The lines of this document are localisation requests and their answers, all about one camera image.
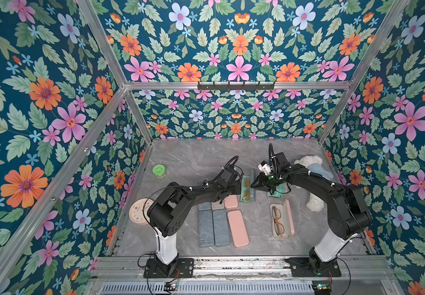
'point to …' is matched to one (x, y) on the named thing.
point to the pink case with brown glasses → (231, 202)
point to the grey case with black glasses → (216, 205)
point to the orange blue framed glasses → (279, 227)
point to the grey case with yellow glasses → (221, 227)
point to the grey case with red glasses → (204, 206)
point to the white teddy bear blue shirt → (314, 164)
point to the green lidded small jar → (159, 171)
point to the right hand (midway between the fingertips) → (256, 183)
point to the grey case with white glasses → (206, 228)
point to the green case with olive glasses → (245, 194)
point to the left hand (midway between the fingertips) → (242, 185)
